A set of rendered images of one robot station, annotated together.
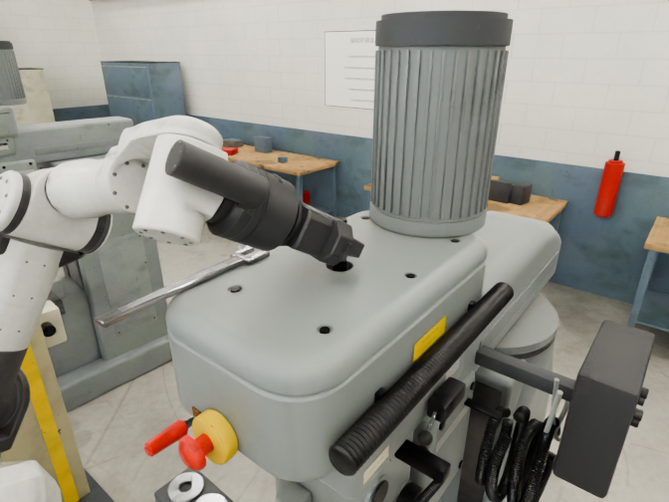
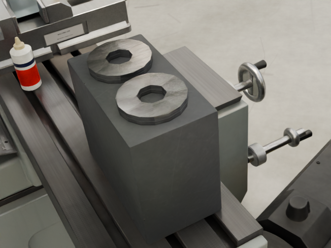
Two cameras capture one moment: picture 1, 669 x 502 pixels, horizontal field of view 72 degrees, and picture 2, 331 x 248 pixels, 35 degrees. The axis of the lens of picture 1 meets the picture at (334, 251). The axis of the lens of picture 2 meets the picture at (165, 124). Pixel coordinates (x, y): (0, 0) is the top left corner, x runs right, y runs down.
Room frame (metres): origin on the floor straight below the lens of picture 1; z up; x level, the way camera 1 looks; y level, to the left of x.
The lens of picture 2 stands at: (1.32, 0.64, 1.52)
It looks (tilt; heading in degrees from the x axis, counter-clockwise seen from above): 41 degrees down; 207
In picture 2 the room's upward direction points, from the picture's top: 7 degrees counter-clockwise
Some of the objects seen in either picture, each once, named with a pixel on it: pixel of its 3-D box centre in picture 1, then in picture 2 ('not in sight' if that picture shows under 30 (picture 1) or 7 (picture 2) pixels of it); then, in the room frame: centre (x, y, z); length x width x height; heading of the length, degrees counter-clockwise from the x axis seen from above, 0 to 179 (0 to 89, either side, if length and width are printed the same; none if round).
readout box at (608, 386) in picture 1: (607, 404); not in sight; (0.60, -0.46, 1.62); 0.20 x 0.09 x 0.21; 142
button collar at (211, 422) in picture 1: (214, 436); not in sight; (0.39, 0.14, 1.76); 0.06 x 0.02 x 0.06; 52
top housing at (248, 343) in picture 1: (345, 311); not in sight; (0.59, -0.02, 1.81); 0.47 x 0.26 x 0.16; 142
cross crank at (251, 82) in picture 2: not in sight; (241, 86); (0.18, 0.30, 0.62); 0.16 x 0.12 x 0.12; 142
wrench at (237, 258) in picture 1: (191, 280); not in sight; (0.52, 0.18, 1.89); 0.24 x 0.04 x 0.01; 144
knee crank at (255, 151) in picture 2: not in sight; (279, 142); (0.25, 0.43, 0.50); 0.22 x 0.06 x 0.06; 142
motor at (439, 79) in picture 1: (433, 125); not in sight; (0.77, -0.16, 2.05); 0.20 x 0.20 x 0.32
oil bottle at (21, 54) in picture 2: not in sight; (24, 62); (0.66, 0.02, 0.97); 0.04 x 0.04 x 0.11
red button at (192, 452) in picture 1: (197, 449); not in sight; (0.38, 0.15, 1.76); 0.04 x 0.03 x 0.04; 52
